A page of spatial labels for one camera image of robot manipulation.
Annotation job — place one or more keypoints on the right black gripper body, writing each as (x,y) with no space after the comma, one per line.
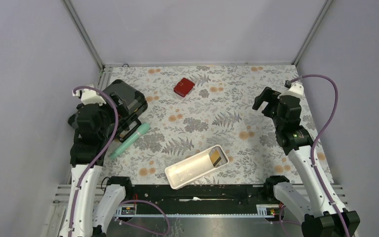
(271,109)

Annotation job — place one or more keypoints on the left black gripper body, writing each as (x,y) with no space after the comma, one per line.
(121,110)

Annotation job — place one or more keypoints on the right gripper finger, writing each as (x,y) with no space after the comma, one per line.
(270,93)
(258,102)

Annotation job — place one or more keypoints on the red card holder wallet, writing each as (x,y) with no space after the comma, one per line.
(183,87)

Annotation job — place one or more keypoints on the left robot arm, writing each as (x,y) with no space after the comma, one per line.
(97,121)

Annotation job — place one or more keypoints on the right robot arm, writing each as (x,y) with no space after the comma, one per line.
(322,213)

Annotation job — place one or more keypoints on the gold credit card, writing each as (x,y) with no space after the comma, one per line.
(217,158)

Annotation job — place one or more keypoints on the black hard case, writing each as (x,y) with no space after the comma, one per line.
(138,106)

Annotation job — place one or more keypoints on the mint green tube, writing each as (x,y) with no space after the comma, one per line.
(139,132)

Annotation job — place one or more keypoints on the floral table mat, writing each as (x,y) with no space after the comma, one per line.
(217,111)

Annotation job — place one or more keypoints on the white plastic tray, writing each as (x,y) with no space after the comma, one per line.
(190,169)

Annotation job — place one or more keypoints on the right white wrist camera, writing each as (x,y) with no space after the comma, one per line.
(295,89)

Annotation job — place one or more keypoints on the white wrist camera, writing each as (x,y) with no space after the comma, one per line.
(295,89)
(89,96)

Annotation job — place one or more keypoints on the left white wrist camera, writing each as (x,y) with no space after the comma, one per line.
(89,96)

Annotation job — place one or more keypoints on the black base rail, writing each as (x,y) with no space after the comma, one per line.
(194,200)

